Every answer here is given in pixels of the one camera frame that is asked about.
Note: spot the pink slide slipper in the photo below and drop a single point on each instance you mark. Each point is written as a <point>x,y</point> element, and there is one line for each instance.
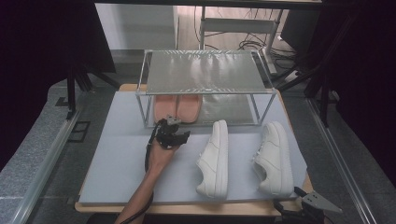
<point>165,107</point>
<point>189,107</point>

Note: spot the black computer case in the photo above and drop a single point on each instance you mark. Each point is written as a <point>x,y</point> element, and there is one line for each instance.
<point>300,29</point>

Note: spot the two-tier metal shoe rack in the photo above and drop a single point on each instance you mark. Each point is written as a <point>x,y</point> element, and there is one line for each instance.
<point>205,73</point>

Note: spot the white cabinet panel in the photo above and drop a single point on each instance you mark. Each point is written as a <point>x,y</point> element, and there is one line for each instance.
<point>137,26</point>

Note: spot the white sneaker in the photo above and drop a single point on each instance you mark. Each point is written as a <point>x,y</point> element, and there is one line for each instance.
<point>214,161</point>
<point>275,158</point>

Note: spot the black tripod stand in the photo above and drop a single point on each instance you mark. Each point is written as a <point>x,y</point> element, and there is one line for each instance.
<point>81,82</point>

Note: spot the grey foam mat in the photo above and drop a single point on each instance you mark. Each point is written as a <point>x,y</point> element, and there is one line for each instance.
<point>118,161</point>

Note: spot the white power strip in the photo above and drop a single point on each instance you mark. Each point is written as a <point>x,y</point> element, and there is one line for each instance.
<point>292,76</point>

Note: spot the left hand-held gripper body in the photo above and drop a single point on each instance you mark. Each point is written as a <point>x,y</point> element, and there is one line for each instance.
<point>168,135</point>

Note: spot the black metal stand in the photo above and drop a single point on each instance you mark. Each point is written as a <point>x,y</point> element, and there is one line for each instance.
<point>323,81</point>

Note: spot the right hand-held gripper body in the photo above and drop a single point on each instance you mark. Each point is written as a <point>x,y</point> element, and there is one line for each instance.
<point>306,211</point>

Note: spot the white metal desk frame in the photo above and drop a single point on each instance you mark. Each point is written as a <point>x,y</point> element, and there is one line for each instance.
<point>236,25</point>

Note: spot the person's left hand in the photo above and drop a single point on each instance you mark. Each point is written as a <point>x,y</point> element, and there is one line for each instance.
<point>162,157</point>

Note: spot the aluminium floor rail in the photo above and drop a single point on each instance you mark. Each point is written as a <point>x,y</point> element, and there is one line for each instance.
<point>46,168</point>
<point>339,161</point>

